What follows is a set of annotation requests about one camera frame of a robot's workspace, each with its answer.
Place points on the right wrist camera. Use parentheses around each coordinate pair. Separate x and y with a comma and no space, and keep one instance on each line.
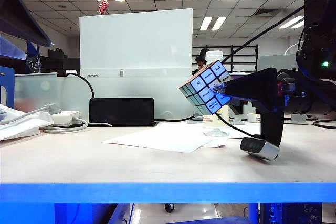
(260,149)

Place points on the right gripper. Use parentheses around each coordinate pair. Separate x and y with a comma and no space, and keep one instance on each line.
(290,90)

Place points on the white power strip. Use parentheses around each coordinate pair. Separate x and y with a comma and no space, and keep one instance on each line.
(67,116)

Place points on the person in background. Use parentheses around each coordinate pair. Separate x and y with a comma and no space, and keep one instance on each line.
(200,60)

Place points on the dark office cubicle partitions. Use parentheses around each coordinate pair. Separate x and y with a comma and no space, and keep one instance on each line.
(65,62)

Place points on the white board panel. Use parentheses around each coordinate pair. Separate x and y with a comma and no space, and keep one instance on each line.
(136,43)

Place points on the Rubik's cube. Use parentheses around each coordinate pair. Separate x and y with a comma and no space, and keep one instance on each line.
(204,77)

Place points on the red hanging ornament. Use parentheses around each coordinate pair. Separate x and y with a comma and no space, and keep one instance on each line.
(103,7)

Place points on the black computer tower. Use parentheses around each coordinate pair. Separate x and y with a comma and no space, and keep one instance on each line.
(302,213)

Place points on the frosted glass desk partition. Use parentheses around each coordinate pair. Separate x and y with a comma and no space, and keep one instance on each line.
(168,95)

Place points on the white plastic bag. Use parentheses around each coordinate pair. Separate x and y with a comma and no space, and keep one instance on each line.
(21,127)

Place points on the grey metal bookend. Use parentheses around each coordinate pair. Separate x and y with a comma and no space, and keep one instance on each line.
(267,62)

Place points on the blue crystal trophy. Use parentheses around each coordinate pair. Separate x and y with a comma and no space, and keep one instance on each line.
(34,62)

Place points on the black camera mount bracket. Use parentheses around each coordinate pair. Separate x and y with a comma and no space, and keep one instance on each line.
(273,127)

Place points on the white power adapter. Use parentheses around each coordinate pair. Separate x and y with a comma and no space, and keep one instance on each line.
(252,117)

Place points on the black rectangular box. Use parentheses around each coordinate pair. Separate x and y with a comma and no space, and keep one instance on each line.
(120,112)

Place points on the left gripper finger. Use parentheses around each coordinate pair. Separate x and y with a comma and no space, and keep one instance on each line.
(10,49)
(18,6)

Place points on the black shelf rack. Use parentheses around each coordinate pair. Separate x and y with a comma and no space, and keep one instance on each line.
(257,51)

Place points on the blue table frame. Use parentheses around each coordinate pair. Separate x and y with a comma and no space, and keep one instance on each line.
(168,192)

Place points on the ceiling air vent grille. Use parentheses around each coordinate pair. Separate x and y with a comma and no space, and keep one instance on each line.
(267,12)

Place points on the clear bottle yellow flower label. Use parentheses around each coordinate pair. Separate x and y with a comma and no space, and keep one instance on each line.
(214,55)

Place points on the white paper sheet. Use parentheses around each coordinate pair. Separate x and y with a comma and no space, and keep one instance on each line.
(157,137)
(249,127)

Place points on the black caster wheel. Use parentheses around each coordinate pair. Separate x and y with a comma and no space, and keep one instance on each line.
(169,207)

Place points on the blue metal bookend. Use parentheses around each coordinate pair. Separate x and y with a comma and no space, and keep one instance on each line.
(11,77)

